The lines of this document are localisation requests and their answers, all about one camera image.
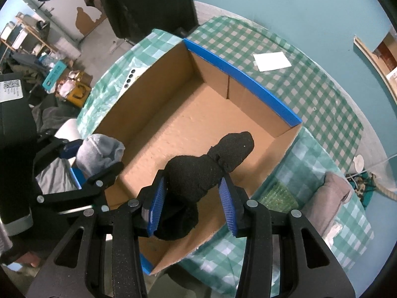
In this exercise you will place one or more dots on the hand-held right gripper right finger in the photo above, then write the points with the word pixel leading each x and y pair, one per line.
pixel 228 208

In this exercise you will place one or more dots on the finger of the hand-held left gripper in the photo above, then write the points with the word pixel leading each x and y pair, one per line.
pixel 72 149
pixel 93 184

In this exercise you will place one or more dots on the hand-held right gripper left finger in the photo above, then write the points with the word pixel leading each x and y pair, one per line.
pixel 155 203

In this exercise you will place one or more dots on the grey sock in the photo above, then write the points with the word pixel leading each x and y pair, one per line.
pixel 99 152

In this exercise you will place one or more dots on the black sock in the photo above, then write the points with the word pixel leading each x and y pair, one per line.
pixel 192 173

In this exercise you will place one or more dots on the green glittery cloth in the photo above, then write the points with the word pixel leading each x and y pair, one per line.
pixel 277 197

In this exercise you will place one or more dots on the blue cardboard box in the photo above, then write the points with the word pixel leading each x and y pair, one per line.
pixel 186 121

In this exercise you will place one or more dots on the grey soft cloth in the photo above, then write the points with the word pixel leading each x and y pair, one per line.
pixel 332 198

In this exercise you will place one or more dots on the person's left hand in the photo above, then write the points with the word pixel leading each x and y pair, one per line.
pixel 29 258

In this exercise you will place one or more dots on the grey clothing pile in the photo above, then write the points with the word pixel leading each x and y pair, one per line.
pixel 52 113

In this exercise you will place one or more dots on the yellow bag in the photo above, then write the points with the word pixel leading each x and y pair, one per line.
pixel 79 95

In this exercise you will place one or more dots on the teal box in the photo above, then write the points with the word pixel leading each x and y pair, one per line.
pixel 54 75

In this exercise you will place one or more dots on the white remote with buttons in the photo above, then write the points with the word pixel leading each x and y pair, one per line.
pixel 130 79

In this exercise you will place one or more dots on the large-check plastic table cover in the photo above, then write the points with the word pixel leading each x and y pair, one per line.
pixel 307 161

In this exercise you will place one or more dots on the wooden shelf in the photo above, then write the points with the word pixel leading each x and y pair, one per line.
pixel 29 32

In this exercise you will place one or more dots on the small-check green tablecloth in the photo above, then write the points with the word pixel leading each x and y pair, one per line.
pixel 310 83

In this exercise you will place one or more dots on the white paper sheet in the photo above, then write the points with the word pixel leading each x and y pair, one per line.
pixel 272 61

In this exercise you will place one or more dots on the black chair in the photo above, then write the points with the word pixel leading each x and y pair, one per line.
pixel 149 6

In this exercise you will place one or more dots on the wooden frame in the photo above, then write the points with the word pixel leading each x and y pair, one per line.
pixel 370 57

